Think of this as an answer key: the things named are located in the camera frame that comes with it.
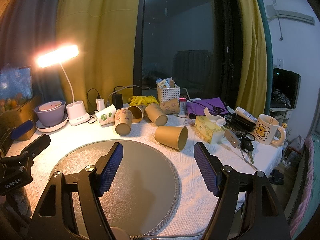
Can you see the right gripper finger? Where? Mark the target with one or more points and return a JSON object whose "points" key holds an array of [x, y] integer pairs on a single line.
{"points": [[37, 146], [12, 134]]}

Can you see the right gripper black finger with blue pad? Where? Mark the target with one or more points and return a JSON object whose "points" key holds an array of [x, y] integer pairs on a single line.
{"points": [[54, 216], [263, 216]]}

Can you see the white green-print paper cup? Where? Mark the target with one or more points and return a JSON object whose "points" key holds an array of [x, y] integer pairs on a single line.
{"points": [[106, 116]]}

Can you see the patterned paper cup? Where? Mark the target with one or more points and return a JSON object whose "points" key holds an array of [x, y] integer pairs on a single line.
{"points": [[123, 121]]}

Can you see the plain brown paper cup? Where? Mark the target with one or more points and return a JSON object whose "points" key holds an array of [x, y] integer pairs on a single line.
{"points": [[173, 137]]}

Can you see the brown cup open mouth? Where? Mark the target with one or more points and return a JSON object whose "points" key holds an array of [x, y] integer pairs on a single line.
{"points": [[138, 112]]}

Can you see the patterned cup near basket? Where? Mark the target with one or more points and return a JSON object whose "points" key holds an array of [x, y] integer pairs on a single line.
{"points": [[171, 106]]}

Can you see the white plate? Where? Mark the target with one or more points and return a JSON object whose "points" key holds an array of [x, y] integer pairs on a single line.
{"points": [[44, 129]]}

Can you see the cardboard box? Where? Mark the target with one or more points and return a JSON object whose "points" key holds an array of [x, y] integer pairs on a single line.
{"points": [[15, 117]]}

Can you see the purple bowl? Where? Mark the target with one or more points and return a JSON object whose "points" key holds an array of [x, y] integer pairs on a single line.
{"points": [[51, 113]]}

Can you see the blue picture bag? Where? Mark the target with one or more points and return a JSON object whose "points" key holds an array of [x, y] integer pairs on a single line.
{"points": [[16, 87]]}

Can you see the white desk lamp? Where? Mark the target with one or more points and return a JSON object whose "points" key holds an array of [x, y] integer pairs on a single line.
{"points": [[76, 111]]}

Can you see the black car key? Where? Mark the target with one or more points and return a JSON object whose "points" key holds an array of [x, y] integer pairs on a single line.
{"points": [[246, 145]]}

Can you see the white bear mug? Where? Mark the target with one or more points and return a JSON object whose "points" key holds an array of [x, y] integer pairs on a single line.
{"points": [[268, 131]]}

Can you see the white phone charger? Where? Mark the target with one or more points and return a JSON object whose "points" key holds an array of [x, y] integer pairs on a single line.
{"points": [[100, 104]]}

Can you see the black box case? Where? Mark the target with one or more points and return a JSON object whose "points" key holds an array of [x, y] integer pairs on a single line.
{"points": [[242, 124]]}

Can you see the round grey placemat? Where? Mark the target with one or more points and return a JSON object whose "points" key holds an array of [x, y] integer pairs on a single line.
{"points": [[143, 196]]}

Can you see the yellow tissue pack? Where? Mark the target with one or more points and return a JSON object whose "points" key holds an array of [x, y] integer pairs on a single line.
{"points": [[208, 131]]}

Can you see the white tube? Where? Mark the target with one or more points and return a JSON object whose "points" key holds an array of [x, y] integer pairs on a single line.
{"points": [[243, 113]]}

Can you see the black power adapter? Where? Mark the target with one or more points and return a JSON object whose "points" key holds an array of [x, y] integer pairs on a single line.
{"points": [[117, 100]]}

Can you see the white tablecloth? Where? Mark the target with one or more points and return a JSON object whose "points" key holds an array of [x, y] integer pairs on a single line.
{"points": [[195, 204]]}

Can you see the purple cloth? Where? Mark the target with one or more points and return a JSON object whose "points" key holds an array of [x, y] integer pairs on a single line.
{"points": [[215, 107]]}

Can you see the yellow cloth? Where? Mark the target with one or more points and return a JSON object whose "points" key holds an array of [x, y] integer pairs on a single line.
{"points": [[141, 100]]}

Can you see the yellow curtain right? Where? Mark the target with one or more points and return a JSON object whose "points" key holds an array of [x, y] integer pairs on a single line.
{"points": [[253, 79]]}

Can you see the yellow curtain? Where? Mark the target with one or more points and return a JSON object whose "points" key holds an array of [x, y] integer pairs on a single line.
{"points": [[104, 31], [253, 79]]}

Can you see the black monitor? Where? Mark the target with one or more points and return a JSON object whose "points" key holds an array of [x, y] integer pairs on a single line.
{"points": [[285, 88]]}

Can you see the white plastic basket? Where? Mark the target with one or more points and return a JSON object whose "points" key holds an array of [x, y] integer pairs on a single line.
{"points": [[166, 94]]}

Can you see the yellow curtain left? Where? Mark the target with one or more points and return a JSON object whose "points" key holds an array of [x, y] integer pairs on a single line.
{"points": [[104, 31]]}

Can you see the white air conditioner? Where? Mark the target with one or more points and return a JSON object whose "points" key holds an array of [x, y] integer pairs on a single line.
{"points": [[291, 15]]}

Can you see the grey remote switch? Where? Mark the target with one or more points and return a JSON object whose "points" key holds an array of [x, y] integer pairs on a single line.
{"points": [[232, 138]]}

